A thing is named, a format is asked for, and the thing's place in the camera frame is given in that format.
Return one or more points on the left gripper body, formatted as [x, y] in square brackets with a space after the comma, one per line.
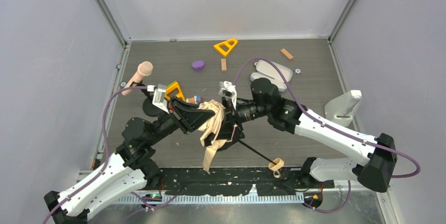
[172, 110]

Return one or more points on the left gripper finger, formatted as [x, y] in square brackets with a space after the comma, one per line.
[192, 119]
[178, 107]

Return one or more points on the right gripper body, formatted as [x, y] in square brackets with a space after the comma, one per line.
[230, 119]

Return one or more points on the beige folding umbrella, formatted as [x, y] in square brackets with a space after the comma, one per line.
[204, 139]

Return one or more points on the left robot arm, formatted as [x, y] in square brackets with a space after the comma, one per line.
[130, 167]

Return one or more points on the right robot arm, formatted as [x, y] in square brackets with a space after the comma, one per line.
[369, 160]

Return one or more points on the small ice cream toy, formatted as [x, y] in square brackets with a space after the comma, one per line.
[195, 99]

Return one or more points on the orange green triangle block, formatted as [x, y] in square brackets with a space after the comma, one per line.
[174, 90]

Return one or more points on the purple heart-shaped box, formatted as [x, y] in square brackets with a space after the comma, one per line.
[198, 65]

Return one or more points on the pink toy microphone on stand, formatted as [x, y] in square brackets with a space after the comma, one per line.
[143, 70]

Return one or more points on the small wooden block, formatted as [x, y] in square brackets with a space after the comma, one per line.
[286, 54]
[223, 65]

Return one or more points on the white glasses case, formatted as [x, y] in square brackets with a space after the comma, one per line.
[278, 77]

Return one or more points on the small round poker chip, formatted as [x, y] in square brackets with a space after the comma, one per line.
[297, 71]

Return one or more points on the white stand holder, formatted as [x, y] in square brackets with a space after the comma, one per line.
[342, 109]

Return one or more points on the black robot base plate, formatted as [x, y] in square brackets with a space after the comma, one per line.
[233, 182]

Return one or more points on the yellow triangle frame block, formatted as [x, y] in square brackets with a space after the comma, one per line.
[226, 47]

